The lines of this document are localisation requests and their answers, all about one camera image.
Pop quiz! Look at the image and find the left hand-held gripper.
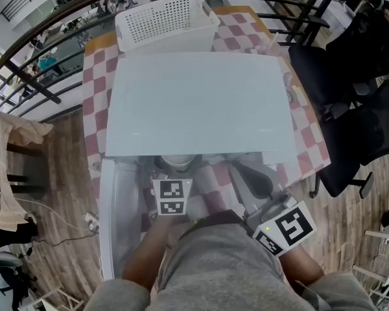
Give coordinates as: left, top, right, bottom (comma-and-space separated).
145, 170, 195, 216

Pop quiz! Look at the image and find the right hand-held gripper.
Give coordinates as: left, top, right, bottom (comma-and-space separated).
229, 161, 318, 258

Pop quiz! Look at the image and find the white bowl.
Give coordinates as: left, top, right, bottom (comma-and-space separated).
158, 155, 195, 174

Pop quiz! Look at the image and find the white microwave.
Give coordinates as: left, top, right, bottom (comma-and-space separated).
99, 52, 298, 281

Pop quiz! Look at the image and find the person's left forearm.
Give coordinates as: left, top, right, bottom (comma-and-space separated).
121, 217, 182, 293

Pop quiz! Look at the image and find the person's right forearm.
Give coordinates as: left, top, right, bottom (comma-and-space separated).
280, 244, 325, 286

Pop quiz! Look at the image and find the white power strip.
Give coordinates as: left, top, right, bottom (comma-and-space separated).
82, 213, 100, 232

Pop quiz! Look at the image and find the person's grey shirt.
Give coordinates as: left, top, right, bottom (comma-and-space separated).
84, 218, 377, 311

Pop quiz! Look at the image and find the red white checkered tablecloth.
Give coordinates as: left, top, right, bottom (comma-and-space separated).
82, 13, 331, 236

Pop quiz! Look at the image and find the clear plastic cup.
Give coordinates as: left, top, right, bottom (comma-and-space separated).
255, 32, 279, 56

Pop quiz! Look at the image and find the dark wooden side table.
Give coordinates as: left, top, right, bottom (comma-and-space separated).
6, 141, 47, 194

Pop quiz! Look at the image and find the wooden table with white legs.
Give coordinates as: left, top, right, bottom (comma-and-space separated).
84, 5, 318, 109

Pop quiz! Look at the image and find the large white perforated basket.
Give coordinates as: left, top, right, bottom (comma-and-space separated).
115, 0, 221, 53

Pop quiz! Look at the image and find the beige cloth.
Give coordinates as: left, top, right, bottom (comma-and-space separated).
0, 110, 54, 230

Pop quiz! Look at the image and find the black metal railing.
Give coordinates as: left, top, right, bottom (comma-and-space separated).
0, 0, 338, 122

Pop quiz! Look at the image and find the black cable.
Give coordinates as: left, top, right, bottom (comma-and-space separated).
29, 231, 100, 248

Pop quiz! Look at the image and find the white cable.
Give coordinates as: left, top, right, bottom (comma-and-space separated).
14, 198, 95, 232

